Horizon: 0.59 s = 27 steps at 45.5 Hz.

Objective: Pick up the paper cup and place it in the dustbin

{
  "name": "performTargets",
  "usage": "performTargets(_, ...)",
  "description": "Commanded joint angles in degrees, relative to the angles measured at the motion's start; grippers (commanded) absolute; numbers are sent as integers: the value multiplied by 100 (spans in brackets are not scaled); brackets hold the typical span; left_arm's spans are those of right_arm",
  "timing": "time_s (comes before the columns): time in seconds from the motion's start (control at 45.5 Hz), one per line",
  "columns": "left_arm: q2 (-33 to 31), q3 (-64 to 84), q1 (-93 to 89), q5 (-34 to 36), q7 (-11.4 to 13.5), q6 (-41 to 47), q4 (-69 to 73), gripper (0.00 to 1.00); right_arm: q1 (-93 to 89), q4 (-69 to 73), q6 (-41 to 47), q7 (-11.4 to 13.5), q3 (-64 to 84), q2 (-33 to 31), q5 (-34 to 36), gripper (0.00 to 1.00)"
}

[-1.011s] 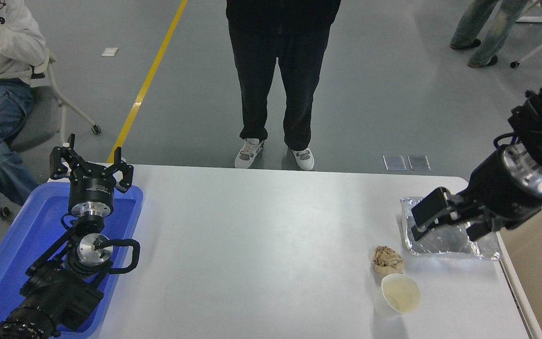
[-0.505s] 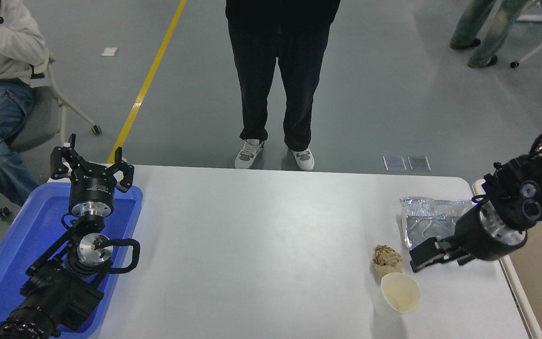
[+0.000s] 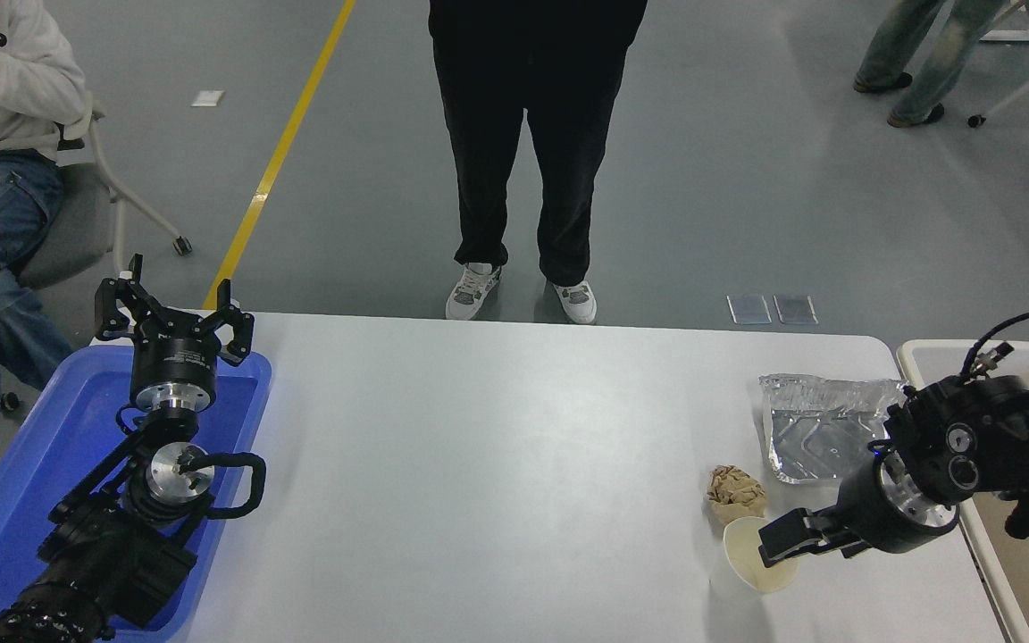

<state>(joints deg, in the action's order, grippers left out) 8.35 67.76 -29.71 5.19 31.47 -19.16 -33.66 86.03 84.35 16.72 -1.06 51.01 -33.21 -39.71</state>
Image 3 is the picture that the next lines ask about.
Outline blue plastic tray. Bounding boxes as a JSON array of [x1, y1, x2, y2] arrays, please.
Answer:
[[0, 344, 272, 640]]

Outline clear floor plate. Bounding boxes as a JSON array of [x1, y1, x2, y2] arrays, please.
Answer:
[[774, 295, 819, 325], [727, 295, 774, 325]]

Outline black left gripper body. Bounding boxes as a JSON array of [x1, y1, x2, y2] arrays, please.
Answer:
[[130, 322, 219, 399]]

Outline grey office chair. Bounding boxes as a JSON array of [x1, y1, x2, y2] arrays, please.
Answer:
[[19, 103, 194, 291]]

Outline silver foil tray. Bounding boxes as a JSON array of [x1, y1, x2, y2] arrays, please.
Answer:
[[759, 372, 910, 485]]

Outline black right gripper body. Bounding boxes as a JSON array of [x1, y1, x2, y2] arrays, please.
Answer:
[[836, 463, 959, 555]]

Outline white paper cup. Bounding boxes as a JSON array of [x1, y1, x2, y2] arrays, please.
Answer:
[[709, 516, 801, 601]]

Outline person in pale trousers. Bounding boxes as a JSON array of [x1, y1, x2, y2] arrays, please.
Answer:
[[853, 0, 1011, 129]]

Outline crumpled tan paper ball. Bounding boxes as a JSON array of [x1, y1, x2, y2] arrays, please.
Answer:
[[706, 464, 768, 528]]

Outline standing person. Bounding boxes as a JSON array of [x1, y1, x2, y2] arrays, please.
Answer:
[[428, 0, 649, 325]]

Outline seated person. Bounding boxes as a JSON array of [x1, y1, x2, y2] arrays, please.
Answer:
[[0, 0, 91, 430]]

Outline white wheeled chair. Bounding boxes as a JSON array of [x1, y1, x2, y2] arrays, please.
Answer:
[[968, 0, 1029, 129]]

